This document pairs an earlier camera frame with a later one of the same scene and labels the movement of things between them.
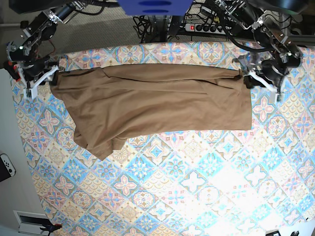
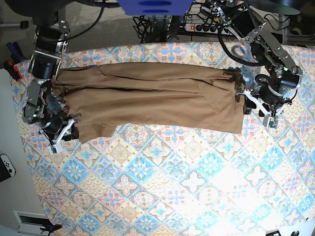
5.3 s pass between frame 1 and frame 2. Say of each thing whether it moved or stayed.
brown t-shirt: moved
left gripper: moved
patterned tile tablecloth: stayed
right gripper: moved
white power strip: stayed
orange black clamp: stayed
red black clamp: stayed
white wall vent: stayed
